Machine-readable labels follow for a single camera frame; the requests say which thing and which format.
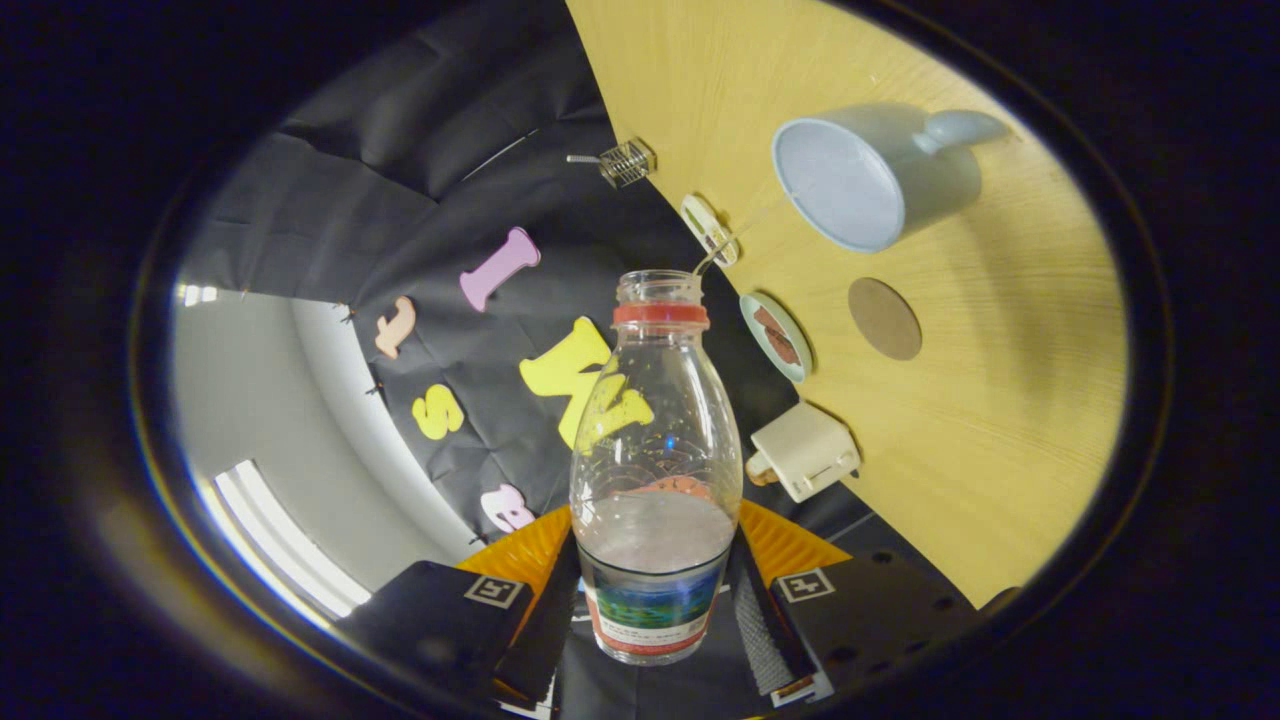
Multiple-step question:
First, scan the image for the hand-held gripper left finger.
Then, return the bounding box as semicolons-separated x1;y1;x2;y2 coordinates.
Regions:
335;505;583;706

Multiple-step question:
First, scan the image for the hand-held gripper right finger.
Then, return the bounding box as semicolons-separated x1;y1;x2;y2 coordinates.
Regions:
727;500;976;709

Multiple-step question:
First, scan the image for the clear plastic juice bottle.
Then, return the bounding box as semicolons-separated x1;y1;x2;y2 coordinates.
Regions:
568;269;744;667

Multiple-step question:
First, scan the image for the round brown coaster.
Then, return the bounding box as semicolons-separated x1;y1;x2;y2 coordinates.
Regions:
848;277;923;362

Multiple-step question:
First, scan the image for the pale blue cup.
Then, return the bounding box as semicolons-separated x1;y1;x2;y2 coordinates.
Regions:
771;103;1011;254

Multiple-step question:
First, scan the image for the large ceiling light panel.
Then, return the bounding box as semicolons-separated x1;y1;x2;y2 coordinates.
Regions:
195;458;373;621

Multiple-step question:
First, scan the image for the white toaster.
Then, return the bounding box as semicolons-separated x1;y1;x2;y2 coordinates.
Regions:
745;401;863;504

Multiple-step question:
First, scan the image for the wooden table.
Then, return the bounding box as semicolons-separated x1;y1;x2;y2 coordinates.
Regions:
565;0;1129;609

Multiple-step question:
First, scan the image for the pale green plate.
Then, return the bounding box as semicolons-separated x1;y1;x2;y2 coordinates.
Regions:
739;291;814;384

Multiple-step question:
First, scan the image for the white divided dish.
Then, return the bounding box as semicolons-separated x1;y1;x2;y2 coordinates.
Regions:
680;194;740;269

